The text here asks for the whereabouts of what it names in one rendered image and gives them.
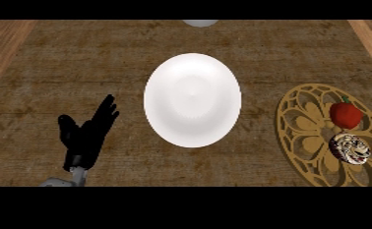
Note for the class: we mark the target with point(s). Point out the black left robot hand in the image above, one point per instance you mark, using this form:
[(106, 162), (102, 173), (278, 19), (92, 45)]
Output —
[(87, 138)]

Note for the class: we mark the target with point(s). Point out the white oval plate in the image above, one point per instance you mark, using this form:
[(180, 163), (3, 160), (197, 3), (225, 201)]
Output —
[(192, 100)]

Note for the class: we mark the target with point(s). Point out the red bell pepper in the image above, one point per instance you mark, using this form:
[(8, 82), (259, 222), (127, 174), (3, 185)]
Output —
[(346, 114)]

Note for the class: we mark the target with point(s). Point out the pale grey round object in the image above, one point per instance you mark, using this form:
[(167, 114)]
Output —
[(199, 22)]

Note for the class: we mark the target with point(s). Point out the white and brown cupcake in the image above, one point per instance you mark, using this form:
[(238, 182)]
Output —
[(350, 148)]

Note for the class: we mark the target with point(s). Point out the gold ornate round placemat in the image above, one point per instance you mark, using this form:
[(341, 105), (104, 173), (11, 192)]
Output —
[(303, 138)]

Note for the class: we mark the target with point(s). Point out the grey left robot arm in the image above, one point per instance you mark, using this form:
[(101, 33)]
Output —
[(73, 178)]

